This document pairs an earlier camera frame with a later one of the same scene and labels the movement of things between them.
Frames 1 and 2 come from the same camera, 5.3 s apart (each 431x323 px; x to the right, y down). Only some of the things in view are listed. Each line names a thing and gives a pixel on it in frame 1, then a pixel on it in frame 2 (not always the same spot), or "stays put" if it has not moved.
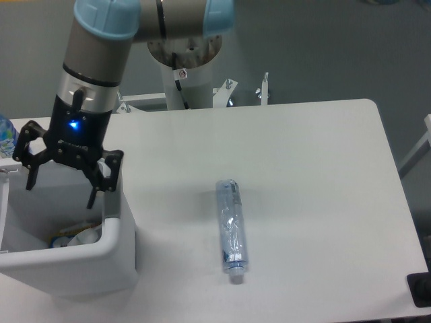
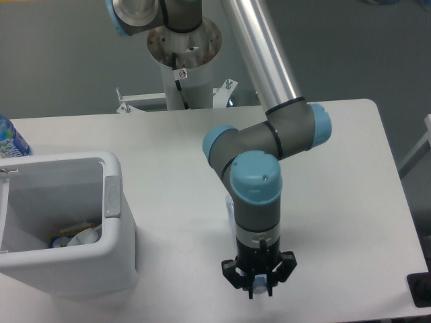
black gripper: (76, 132) to (258, 261)
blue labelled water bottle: (8, 137) stays put
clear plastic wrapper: (89, 236) stays put
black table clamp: (419, 285) stays put
